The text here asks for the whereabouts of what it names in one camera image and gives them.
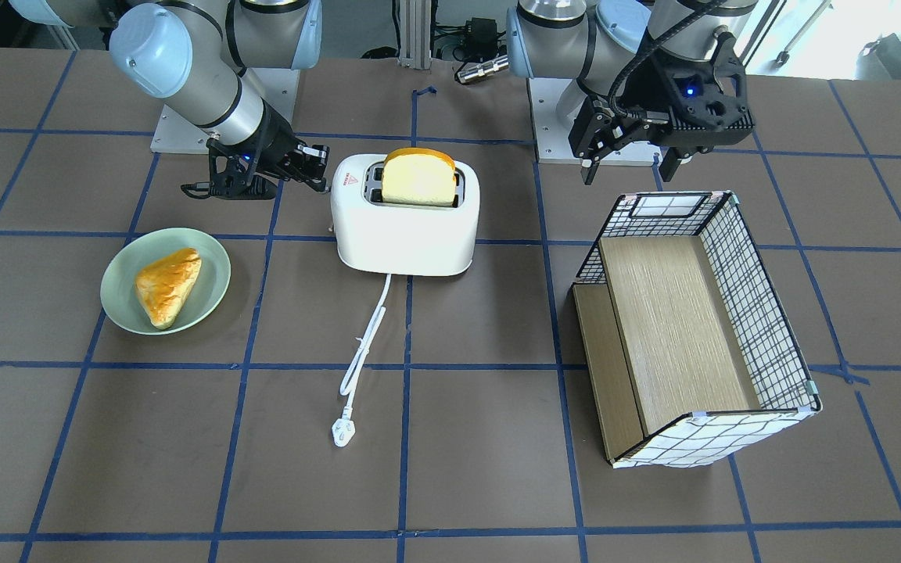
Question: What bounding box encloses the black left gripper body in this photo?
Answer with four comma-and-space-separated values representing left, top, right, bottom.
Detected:
614, 35, 755, 151

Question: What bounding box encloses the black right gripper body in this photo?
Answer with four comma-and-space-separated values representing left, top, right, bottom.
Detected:
206, 106, 303, 200

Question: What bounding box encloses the white toaster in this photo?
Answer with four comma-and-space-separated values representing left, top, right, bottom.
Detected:
330, 154, 480, 277

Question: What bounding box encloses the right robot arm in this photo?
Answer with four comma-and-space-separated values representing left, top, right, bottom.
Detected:
12, 1, 329, 200

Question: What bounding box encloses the toast slice in toaster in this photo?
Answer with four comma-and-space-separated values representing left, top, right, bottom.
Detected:
380, 149, 457, 207

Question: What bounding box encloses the silver metal cylinder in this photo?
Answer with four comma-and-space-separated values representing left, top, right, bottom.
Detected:
454, 55, 510, 85

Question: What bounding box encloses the triangular golden pastry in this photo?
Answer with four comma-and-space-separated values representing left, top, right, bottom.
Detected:
135, 247, 203, 329

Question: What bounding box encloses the green plate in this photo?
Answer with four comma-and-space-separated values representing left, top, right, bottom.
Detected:
100, 228, 232, 335

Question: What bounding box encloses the wire basket with wooden shelf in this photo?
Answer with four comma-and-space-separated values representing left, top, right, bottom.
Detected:
572, 192, 823, 469

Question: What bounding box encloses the white toaster power cable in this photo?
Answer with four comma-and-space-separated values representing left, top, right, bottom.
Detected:
331, 274, 393, 448

